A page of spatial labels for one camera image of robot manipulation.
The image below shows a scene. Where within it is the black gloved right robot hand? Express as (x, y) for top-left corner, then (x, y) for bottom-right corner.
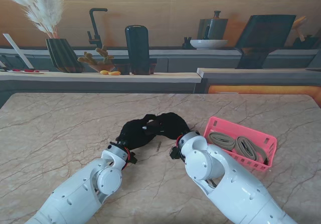
(155, 112), (194, 141)

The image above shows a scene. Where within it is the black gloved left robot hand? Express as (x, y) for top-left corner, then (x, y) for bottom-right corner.
(116, 113), (161, 151)

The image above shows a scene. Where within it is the dark brown woven belt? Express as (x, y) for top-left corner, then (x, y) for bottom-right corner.
(142, 122), (161, 136)

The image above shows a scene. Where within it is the pink plastic storage basket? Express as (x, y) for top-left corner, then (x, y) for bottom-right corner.
(203, 117), (278, 171)

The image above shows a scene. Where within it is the grey kitchen counter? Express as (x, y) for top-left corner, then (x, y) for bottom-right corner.
(0, 44), (321, 101)

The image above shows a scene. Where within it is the small black holder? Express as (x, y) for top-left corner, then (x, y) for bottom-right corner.
(183, 36), (196, 49)

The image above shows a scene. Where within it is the dark blue rounded container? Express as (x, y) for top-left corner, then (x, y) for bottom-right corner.
(124, 25), (150, 72)

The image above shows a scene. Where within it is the white ceramic bowl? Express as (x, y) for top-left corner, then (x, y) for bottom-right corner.
(190, 39), (229, 50)

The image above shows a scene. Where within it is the yellow brown cactus plant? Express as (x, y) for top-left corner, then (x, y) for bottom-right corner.
(77, 45), (116, 73)

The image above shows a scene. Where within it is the grey lidded jar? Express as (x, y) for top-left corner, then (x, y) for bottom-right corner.
(197, 10), (229, 40)

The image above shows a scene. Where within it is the dark ribbed vase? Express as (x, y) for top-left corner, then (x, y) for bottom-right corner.
(45, 38), (85, 73)

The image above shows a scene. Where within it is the black kitchen faucet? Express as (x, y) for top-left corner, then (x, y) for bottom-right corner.
(87, 7), (108, 48)

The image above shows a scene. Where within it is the plate with red slices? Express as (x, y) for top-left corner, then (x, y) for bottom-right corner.
(7, 68), (45, 74)

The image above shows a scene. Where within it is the dark angled range hood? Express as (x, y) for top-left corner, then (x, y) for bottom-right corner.
(235, 14), (297, 69)

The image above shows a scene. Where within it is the white leaning board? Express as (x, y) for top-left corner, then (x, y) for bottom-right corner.
(2, 33), (35, 69)

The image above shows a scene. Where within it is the white pampas grass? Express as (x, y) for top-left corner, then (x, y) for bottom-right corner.
(0, 0), (65, 39)

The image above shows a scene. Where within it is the dark utensil holder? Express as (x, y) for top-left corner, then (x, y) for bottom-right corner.
(292, 34), (319, 49)

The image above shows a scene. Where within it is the yellow kitchen utensil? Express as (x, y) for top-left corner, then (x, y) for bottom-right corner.
(291, 15), (307, 41)

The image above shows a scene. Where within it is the red black right arm cable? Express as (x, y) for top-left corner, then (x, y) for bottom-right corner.
(175, 136), (186, 162)

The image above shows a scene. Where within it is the red black arm cable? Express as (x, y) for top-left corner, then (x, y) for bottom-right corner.
(175, 136), (186, 162)
(117, 146), (131, 169)

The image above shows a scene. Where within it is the red black left arm cable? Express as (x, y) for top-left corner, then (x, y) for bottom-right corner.
(117, 146), (131, 169)

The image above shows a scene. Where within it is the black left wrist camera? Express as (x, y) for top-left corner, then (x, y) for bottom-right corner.
(125, 152), (138, 164)

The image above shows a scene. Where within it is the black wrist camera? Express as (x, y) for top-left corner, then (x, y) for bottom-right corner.
(125, 152), (138, 164)
(170, 146), (182, 160)

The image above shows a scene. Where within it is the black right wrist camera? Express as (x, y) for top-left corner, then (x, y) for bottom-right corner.
(170, 146), (182, 160)

